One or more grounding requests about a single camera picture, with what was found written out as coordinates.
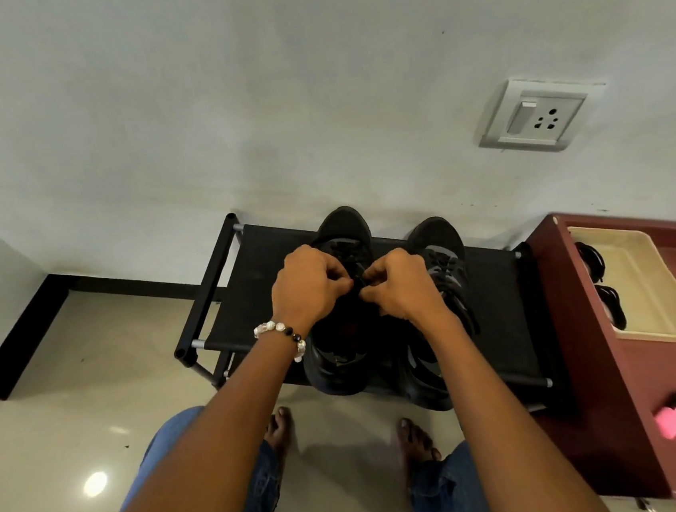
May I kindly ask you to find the person's right hand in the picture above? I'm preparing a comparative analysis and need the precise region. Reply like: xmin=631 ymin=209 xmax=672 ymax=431
xmin=354 ymin=244 xmax=443 ymax=330

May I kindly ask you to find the person's left hand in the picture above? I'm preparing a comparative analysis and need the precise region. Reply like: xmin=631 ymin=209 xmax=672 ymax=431
xmin=264 ymin=240 xmax=360 ymax=340

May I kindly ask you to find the black lace-up sneaker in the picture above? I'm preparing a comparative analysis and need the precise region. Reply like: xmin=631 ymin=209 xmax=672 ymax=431
xmin=287 ymin=204 xmax=390 ymax=400
xmin=383 ymin=213 xmax=489 ymax=416

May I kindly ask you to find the person's left forearm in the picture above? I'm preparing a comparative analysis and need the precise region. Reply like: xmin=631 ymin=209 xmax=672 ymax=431
xmin=57 ymin=323 xmax=323 ymax=512

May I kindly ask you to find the person's right forearm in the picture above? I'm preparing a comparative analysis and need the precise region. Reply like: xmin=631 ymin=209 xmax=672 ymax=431
xmin=407 ymin=291 xmax=614 ymax=512

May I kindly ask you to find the black fabric shoe rack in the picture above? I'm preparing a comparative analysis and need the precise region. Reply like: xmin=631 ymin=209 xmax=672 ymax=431
xmin=160 ymin=180 xmax=573 ymax=451

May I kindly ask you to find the person's left foot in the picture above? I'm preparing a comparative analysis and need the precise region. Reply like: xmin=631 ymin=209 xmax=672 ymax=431
xmin=262 ymin=406 xmax=297 ymax=461

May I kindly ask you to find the person's foot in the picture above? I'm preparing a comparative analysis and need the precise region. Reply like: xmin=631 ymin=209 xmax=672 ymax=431
xmin=262 ymin=406 xmax=297 ymax=461
xmin=395 ymin=415 xmax=446 ymax=489

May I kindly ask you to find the person's right foot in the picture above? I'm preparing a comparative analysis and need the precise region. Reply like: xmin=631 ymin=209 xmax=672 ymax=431
xmin=395 ymin=415 xmax=446 ymax=489

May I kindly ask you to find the person's right leg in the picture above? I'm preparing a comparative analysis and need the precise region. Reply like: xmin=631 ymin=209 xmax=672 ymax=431
xmin=403 ymin=439 xmax=493 ymax=512

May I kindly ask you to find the person's leg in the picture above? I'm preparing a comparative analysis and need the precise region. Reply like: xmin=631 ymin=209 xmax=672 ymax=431
xmin=107 ymin=399 xmax=285 ymax=512
xmin=403 ymin=439 xmax=493 ymax=512

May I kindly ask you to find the person's left leg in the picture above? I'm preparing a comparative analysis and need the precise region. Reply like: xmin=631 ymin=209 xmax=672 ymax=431
xmin=107 ymin=399 xmax=285 ymax=512

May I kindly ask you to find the maroon wooden cabinet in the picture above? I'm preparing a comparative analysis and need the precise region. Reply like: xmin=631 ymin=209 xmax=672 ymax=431
xmin=513 ymin=200 xmax=676 ymax=512

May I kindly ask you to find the cream plastic tray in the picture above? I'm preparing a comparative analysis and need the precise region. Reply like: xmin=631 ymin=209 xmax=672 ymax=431
xmin=567 ymin=215 xmax=676 ymax=353

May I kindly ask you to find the white and black bead bracelet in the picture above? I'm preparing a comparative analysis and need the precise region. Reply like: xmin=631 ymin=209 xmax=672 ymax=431
xmin=253 ymin=317 xmax=309 ymax=368

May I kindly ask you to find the white wall socket with switch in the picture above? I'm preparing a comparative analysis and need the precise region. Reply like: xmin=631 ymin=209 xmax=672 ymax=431
xmin=472 ymin=69 xmax=613 ymax=161

